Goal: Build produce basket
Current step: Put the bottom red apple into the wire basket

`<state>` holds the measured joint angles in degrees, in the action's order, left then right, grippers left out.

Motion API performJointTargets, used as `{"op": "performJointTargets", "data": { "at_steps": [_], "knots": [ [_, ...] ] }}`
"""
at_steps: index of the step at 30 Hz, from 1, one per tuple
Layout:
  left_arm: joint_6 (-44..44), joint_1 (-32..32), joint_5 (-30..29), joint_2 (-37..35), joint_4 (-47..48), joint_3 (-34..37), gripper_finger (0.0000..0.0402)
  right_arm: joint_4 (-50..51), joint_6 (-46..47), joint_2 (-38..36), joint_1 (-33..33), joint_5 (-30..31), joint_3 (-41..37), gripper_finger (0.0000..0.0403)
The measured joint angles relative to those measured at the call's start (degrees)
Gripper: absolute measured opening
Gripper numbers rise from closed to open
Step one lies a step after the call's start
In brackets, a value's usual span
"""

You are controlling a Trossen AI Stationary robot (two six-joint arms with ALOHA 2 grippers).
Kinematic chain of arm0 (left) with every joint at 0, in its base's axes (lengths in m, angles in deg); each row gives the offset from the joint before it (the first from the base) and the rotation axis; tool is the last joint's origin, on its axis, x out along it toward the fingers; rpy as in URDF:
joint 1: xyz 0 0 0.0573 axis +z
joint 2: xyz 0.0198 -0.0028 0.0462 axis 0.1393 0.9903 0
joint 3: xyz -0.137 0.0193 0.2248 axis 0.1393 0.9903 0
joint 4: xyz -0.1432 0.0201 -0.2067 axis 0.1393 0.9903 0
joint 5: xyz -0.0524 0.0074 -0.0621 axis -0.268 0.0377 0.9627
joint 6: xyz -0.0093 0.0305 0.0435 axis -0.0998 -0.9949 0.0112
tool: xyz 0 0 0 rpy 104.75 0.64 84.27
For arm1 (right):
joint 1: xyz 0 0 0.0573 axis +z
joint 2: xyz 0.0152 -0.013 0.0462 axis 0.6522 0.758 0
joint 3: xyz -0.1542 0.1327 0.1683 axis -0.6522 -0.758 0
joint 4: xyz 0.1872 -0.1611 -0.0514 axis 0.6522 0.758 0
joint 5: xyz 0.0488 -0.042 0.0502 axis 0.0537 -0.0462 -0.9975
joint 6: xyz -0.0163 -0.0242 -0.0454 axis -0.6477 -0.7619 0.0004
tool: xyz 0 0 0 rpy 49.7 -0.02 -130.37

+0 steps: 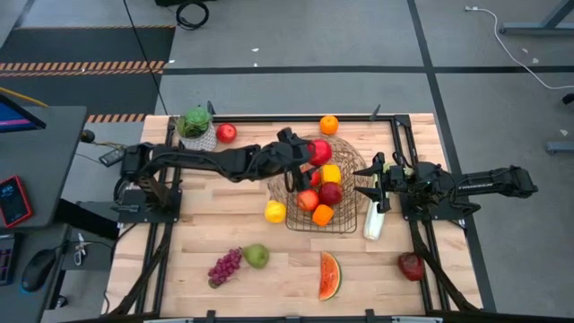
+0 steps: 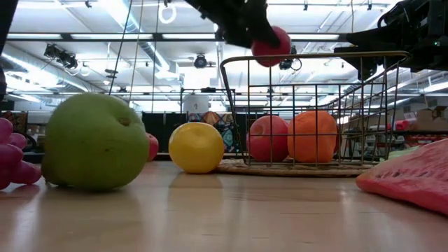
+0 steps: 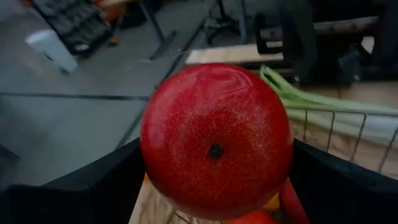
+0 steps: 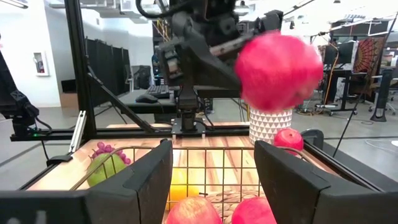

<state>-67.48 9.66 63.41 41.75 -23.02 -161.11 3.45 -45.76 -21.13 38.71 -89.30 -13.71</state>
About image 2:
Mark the colourful patterned cloth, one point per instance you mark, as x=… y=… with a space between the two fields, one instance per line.
x=227 y=136

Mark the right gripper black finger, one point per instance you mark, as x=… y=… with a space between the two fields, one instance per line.
x=364 y=64
x=381 y=41

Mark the shelf with red bins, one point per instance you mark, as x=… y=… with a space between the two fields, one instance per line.
x=425 y=140

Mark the cardboard boxes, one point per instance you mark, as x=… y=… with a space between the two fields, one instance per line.
x=432 y=119

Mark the black overhead rig beam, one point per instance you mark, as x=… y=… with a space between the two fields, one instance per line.
x=157 y=36

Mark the orange fruit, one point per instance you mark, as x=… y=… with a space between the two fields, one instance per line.
x=311 y=138

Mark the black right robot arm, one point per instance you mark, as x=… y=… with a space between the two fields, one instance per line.
x=441 y=42

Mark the green pear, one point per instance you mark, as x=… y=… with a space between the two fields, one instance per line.
x=94 y=143

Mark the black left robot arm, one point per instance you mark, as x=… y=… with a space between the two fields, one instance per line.
x=5 y=17

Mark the peach apple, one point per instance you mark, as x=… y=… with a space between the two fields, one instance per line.
x=267 y=140

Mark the watermelon slice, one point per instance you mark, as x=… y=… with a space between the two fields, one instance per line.
x=413 y=178

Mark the round black overhead camera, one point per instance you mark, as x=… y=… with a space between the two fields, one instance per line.
x=200 y=61

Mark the round woven placemat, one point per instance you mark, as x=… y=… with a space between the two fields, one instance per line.
x=297 y=171

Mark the white cylindrical container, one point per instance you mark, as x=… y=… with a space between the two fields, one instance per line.
x=196 y=103

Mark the black ceiling fixture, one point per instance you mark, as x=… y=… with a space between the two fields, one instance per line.
x=61 y=57

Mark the red-orange apple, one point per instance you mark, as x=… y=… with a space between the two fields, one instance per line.
x=153 y=147

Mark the yellow lemon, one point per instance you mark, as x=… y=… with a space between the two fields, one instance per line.
x=196 y=148

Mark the purple grape bunch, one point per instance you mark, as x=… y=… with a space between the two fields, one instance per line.
x=10 y=154

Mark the red apple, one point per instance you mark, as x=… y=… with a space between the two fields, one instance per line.
x=271 y=54

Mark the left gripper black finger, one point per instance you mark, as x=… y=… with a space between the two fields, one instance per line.
x=255 y=33

